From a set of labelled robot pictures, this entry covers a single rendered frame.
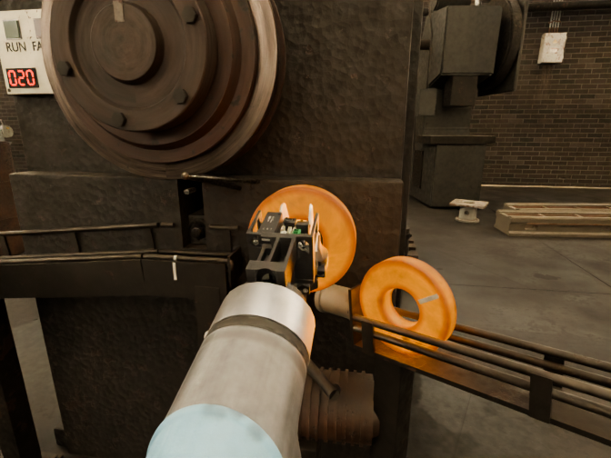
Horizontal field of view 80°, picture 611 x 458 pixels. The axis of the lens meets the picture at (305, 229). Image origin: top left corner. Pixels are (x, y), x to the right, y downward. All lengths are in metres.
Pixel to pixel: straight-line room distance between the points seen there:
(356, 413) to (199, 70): 0.64
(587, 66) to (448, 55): 3.25
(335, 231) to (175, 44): 0.41
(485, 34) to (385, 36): 4.20
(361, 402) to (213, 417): 0.49
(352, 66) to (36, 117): 0.79
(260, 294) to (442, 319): 0.33
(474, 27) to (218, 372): 4.87
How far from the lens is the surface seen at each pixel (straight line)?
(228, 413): 0.25
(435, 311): 0.58
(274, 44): 0.72
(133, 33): 0.72
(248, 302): 0.31
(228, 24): 0.71
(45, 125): 1.16
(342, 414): 0.72
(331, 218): 0.51
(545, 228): 4.09
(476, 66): 4.97
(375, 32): 0.86
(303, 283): 0.41
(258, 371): 0.27
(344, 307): 0.66
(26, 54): 1.15
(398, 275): 0.59
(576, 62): 7.59
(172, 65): 0.70
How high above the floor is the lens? 0.98
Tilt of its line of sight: 15 degrees down
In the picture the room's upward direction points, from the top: straight up
